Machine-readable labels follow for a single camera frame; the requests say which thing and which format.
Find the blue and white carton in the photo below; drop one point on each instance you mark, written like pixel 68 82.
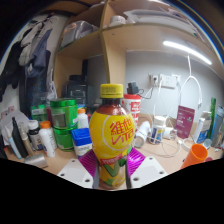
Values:
pixel 202 127

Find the green plastic jar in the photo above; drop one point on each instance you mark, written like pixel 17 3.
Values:
pixel 64 112
pixel 63 138

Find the hanging clothes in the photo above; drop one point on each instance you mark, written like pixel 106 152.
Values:
pixel 33 56

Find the blue-labelled white pill bottle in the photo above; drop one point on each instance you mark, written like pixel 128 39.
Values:
pixel 157 132

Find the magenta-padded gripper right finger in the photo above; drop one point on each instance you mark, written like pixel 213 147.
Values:
pixel 150 170

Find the white wall power outlet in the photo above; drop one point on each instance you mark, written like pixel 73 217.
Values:
pixel 166 81

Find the tall black bottle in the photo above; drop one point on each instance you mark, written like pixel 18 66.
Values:
pixel 19 141

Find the blue-lidded white jar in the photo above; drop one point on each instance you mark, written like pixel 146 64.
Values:
pixel 81 142

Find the white and blue tube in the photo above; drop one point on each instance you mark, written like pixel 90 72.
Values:
pixel 10 145

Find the maroon pouch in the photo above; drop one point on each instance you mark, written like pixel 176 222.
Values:
pixel 185 121

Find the white paper bag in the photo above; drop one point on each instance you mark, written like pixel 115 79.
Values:
pixel 6 120

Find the orange plastic cup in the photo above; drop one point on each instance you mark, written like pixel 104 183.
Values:
pixel 195 156

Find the yellow-capped yellow drink bottle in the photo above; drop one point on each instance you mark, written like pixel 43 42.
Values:
pixel 111 133

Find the light blue hand mirror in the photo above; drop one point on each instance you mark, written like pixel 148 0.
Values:
pixel 207 143

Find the silver metal can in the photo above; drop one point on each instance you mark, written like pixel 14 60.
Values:
pixel 36 160

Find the small orange-capped white bottle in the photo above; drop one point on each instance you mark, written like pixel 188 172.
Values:
pixel 82 119

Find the white-capped dark bottle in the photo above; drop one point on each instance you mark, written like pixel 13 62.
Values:
pixel 34 134

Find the small green box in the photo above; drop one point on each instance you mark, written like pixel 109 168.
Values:
pixel 38 112

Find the plain white pill bottle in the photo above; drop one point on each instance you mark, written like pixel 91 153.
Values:
pixel 142 134

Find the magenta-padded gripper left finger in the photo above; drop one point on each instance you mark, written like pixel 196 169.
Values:
pixel 73 171

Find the dark green glass bottle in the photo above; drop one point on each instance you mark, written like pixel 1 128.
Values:
pixel 212 113

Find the white charger block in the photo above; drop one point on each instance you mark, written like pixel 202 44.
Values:
pixel 170 133

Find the red and white canister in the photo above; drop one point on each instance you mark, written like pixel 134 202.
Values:
pixel 132 106

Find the white under-shelf light strip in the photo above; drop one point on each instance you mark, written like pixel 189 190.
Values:
pixel 186 52

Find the small black adapter block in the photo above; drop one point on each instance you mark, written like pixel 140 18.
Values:
pixel 132 88

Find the black box device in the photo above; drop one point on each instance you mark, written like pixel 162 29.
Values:
pixel 78 90

